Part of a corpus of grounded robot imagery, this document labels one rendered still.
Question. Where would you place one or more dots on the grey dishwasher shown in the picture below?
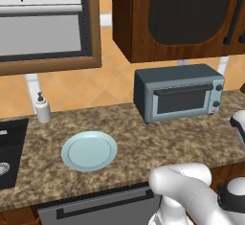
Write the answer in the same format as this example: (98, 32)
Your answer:
(105, 211)

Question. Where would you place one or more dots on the white soap dispenser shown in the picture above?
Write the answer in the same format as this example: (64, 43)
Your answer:
(42, 109)

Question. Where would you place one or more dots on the dark wood wall cupboard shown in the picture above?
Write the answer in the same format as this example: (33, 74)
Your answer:
(127, 27)

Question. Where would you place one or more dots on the brown wood base cupboard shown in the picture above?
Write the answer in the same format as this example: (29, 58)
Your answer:
(17, 216)
(228, 171)

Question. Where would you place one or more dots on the wood-framed window with blinds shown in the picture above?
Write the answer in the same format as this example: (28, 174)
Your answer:
(41, 31)

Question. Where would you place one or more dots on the black toaster oven knob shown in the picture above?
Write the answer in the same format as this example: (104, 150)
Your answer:
(218, 87)
(216, 104)

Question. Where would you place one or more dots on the black sink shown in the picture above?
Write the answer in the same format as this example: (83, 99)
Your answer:
(11, 152)

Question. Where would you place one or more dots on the grey toaster oven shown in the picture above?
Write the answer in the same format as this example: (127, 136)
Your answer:
(166, 75)

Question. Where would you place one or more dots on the toaster oven glass door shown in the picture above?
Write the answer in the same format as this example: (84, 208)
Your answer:
(182, 102)

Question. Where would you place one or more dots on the light blue plate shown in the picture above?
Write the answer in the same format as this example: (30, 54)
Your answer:
(89, 151)

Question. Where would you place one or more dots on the cupboard door with dark panel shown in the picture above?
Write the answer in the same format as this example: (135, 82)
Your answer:
(188, 11)

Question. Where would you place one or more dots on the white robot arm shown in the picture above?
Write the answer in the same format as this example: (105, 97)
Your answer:
(188, 187)

